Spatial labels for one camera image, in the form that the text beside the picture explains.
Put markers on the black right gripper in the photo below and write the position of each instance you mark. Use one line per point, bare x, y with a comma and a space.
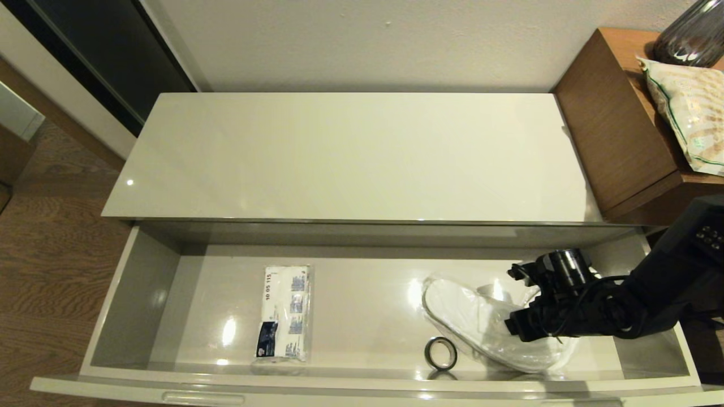
537, 323

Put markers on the glossy white cabinet drawer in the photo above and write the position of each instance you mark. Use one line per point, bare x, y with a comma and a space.
367, 305

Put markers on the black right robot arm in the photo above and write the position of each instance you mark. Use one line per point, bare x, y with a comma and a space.
667, 282

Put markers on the black tape roll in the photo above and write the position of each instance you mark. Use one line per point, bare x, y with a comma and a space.
430, 351

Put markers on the brown wooden side table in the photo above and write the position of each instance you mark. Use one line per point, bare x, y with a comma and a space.
616, 124

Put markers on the white tissue packet blue print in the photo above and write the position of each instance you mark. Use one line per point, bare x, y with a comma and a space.
283, 316

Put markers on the green-trimmed snack bag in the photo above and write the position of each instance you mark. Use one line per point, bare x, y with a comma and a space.
693, 113

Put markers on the dark ribbed glass vase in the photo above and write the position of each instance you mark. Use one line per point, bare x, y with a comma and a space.
690, 37

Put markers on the dark glass sliding door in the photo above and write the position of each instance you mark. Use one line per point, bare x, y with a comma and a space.
113, 45

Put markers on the white box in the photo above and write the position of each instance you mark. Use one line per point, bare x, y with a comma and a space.
17, 116

